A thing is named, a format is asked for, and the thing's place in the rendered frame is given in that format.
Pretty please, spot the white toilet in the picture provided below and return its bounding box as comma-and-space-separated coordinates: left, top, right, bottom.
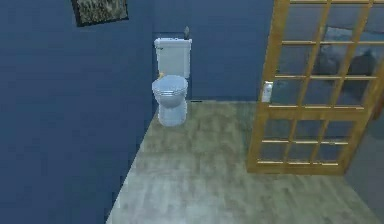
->
151, 37, 193, 128

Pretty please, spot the wooden glass-paned door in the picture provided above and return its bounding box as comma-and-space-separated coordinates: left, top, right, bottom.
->
246, 0, 384, 176

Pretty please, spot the white door handle plate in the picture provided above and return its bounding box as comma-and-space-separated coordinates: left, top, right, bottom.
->
261, 80, 274, 104

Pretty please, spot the dark framed wall picture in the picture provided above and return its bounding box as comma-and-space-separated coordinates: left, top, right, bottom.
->
70, 0, 130, 28

